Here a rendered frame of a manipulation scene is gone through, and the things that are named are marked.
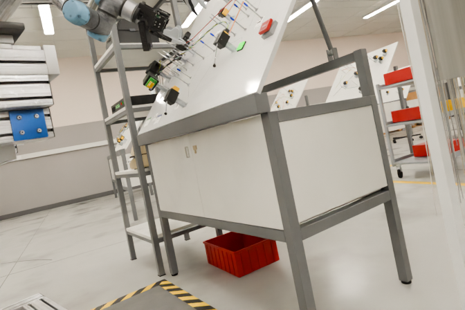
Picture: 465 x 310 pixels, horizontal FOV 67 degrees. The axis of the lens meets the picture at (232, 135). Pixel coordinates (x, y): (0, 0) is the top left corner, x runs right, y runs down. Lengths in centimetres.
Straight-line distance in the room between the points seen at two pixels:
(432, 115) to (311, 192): 49
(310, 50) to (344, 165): 1020
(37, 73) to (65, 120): 766
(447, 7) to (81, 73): 840
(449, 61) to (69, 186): 823
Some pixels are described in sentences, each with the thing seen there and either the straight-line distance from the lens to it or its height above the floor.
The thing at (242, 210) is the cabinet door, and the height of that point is 46.
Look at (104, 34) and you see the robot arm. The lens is 146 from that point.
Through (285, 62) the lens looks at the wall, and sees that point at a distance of 1086.
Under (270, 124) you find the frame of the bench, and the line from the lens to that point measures 115.
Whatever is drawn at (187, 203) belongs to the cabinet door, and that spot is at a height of 46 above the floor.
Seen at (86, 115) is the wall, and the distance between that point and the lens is 884.
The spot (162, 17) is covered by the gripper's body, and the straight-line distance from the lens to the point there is 139.
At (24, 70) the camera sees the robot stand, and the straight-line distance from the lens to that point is 116.
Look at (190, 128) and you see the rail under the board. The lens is 153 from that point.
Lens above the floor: 74
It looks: level
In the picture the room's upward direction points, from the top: 11 degrees counter-clockwise
